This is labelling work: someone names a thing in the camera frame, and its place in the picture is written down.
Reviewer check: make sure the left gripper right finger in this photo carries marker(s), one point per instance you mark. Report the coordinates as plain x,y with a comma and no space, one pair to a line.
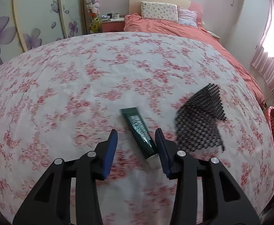
224,202

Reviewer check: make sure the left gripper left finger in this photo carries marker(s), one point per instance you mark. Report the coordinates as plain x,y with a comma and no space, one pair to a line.
49,200

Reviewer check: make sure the green tube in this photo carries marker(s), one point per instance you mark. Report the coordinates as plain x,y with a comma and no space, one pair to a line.
142,136

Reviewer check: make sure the black mesh mat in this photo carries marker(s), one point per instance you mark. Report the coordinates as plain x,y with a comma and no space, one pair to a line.
196,121

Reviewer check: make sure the floral pink white bedsheet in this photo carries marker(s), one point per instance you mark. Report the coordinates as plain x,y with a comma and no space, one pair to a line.
62,98

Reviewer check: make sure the pink curtain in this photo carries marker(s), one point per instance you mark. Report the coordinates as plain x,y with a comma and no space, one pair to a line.
263,59

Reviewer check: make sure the right nightstand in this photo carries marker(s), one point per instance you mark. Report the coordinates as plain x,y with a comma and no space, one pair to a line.
214,35

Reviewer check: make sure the pink left nightstand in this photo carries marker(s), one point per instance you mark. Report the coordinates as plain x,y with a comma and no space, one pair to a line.
113,25

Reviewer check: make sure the pink striped pillow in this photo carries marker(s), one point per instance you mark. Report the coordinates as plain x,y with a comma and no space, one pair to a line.
187,17

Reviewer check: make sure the wardrobe with purple flowers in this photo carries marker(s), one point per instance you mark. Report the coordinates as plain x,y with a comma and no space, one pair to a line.
28,24

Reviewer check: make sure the coral pink duvet bed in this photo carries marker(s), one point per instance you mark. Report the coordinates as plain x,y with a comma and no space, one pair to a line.
135,23

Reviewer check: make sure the floral white pillow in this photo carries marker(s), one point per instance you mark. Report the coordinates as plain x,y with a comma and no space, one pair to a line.
159,11

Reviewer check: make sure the plush toy display tube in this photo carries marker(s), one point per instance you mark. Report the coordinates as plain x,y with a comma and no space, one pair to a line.
92,16

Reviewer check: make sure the beige pink headboard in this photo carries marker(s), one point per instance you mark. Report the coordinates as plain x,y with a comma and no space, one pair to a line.
134,6

